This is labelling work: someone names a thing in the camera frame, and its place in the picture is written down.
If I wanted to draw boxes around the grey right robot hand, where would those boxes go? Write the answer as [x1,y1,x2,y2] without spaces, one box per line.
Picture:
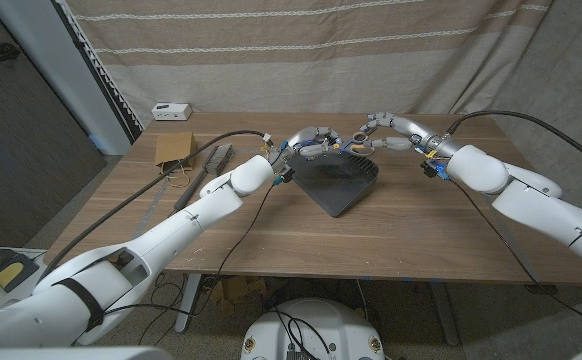
[359,111,461,159]

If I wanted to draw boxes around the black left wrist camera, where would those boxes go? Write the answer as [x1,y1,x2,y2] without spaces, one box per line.
[273,167,296,187]

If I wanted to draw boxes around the orange grey handled scissors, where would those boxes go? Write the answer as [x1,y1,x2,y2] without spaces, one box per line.
[335,131,376,157]

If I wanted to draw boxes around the white power strip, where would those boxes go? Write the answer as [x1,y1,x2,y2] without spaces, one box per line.
[151,102,193,122]

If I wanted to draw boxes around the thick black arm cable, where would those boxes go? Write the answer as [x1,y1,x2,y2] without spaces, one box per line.
[445,110,582,176]
[38,129,270,281]

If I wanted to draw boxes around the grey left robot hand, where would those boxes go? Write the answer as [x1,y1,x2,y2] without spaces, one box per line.
[276,126,345,174]

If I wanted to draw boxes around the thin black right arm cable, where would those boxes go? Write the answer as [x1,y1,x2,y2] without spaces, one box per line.
[450,179,582,329]

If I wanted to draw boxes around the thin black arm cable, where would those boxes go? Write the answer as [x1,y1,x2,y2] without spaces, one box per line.
[103,182,278,317]
[450,179,582,329]

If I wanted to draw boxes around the grey table leg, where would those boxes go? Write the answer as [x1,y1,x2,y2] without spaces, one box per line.
[428,281,461,347]

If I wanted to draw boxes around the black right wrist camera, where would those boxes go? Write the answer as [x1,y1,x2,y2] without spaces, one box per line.
[419,159,450,181]

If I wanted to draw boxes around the beige striped curtain backdrop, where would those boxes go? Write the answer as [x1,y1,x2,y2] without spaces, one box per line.
[63,0,555,117]

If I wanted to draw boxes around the brown cardboard scraps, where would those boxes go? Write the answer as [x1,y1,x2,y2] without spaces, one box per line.
[208,276,268,316]

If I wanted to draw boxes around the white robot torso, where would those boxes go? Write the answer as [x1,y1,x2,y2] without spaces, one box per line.
[240,298,386,360]

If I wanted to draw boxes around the black plastic dustpan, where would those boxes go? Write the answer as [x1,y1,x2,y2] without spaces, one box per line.
[288,123,380,219]

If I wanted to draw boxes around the black torso cables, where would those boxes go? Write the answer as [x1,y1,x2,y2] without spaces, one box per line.
[267,308,332,360]

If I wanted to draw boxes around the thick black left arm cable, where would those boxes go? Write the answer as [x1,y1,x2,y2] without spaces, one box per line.
[38,129,270,281]

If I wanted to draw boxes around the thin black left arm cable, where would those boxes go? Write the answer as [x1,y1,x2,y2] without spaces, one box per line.
[103,182,278,317]

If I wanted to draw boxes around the black hand brush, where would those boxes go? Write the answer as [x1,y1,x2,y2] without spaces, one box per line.
[173,143,234,211]

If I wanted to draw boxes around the white table leg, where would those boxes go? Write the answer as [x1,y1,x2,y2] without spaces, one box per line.
[174,273,203,334]

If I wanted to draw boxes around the black strip with white trim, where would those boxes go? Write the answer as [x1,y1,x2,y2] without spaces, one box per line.
[53,0,145,144]

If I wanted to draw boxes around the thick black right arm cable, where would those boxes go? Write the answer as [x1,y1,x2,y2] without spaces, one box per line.
[445,110,582,176]

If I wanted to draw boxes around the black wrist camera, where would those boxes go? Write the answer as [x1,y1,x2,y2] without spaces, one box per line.
[273,167,296,187]
[419,159,450,181]

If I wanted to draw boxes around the brown paper bag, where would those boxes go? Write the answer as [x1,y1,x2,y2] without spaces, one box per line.
[154,131,198,189]

